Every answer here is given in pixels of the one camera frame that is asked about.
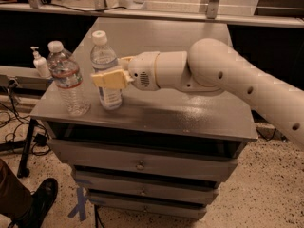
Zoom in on bottom grey drawer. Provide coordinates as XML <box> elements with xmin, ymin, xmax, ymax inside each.
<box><xmin>87</xmin><ymin>193</ymin><xmax>206</xmax><ymax>219</ymax></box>

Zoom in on brown trouser leg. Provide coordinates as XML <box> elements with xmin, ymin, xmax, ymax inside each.
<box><xmin>0</xmin><ymin>159</ymin><xmax>32</xmax><ymax>219</ymax></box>

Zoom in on blue plastic bottle white label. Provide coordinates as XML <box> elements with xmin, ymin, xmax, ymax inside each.
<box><xmin>90</xmin><ymin>30</ymin><xmax>123</xmax><ymax>110</ymax></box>

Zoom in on blue tape cross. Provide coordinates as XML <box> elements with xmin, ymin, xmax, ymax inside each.
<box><xmin>67</xmin><ymin>186</ymin><xmax>93</xmax><ymax>222</ymax></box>

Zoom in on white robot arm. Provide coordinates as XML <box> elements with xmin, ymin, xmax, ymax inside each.
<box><xmin>91</xmin><ymin>38</ymin><xmax>304</xmax><ymax>148</ymax></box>

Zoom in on grey metal rail shelf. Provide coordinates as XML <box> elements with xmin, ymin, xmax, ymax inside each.
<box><xmin>1</xmin><ymin>0</ymin><xmax>304</xmax><ymax>29</ymax></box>

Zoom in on middle grey drawer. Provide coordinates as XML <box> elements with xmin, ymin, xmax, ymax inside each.
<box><xmin>72</xmin><ymin>170</ymin><xmax>219</xmax><ymax>204</ymax></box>

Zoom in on black metal stand leg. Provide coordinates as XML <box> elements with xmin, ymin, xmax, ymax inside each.
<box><xmin>17</xmin><ymin>119</ymin><xmax>38</xmax><ymax>178</ymax></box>

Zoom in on grey drawer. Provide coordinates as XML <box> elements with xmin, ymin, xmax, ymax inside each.
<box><xmin>49</xmin><ymin>140</ymin><xmax>238</xmax><ymax>182</ymax></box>
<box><xmin>87</xmin><ymin>193</ymin><xmax>206</xmax><ymax>219</ymax></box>
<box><xmin>72</xmin><ymin>170</ymin><xmax>219</xmax><ymax>204</ymax></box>

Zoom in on top grey drawer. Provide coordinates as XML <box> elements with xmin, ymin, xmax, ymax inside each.
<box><xmin>49</xmin><ymin>140</ymin><xmax>238</xmax><ymax>182</ymax></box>

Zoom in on grey drawer cabinet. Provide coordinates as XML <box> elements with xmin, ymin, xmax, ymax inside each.
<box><xmin>29</xmin><ymin>16</ymin><xmax>259</xmax><ymax>220</ymax></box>

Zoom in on black cable on shelf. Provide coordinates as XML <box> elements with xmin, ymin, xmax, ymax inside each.
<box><xmin>41</xmin><ymin>0</ymin><xmax>128</xmax><ymax>13</ymax></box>

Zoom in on clear water bottle red label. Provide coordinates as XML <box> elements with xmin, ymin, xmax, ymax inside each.
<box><xmin>47</xmin><ymin>41</ymin><xmax>90</xmax><ymax>116</ymax></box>

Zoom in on black floor cables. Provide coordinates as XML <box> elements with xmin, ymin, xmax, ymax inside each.
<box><xmin>0</xmin><ymin>88</ymin><xmax>51</xmax><ymax>157</ymax></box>

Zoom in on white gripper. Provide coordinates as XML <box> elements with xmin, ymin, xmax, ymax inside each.
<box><xmin>91</xmin><ymin>51</ymin><xmax>160</xmax><ymax>91</ymax></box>

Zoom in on black shoe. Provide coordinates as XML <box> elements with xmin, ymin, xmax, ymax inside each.
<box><xmin>8</xmin><ymin>178</ymin><xmax>58</xmax><ymax>228</ymax></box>

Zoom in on white pump dispenser bottle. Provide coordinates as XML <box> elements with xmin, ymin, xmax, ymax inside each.
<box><xmin>30</xmin><ymin>47</ymin><xmax>51</xmax><ymax>78</ymax></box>

